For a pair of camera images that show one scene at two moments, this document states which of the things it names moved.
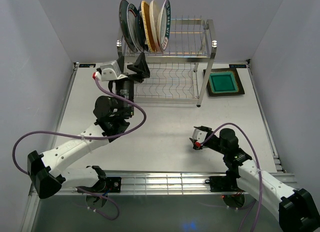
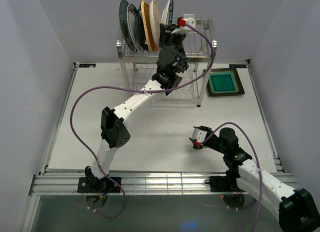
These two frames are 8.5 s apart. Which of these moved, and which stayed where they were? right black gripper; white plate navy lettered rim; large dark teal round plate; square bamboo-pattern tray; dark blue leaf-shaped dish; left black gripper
Moved: left black gripper; white plate navy lettered rim
Stayed: square bamboo-pattern tray; right black gripper; dark blue leaf-shaped dish; large dark teal round plate
